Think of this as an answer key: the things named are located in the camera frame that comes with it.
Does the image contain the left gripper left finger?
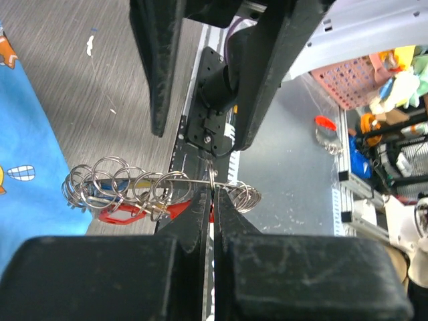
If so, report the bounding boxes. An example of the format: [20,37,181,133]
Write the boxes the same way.
[1,187,211,320]

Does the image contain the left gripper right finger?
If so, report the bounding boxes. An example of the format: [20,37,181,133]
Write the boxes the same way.
[213,190,413,320]

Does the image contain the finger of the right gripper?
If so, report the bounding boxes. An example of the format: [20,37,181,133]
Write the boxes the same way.
[235,0,334,150]
[129,0,184,138]

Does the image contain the large metal keyring with rings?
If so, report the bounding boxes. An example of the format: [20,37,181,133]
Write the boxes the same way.
[62,156,261,214]

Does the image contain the red key tag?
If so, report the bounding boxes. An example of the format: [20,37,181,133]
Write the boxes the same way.
[92,199,194,225]

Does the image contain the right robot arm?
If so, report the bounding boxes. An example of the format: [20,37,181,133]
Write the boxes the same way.
[129,1,427,150]

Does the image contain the red tag keys outside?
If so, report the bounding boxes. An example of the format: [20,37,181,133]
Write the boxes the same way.
[314,115,343,156]

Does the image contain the pink laundry basket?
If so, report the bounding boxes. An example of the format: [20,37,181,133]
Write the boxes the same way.
[310,56,385,110]

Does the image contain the yellow key tag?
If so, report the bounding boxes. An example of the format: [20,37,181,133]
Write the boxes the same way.
[133,180,156,189]

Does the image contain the blue cartoon print cloth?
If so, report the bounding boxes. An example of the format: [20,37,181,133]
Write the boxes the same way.
[1,33,91,270]

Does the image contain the white slotted cable duct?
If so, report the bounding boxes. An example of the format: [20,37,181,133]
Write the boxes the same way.
[224,111,240,182]

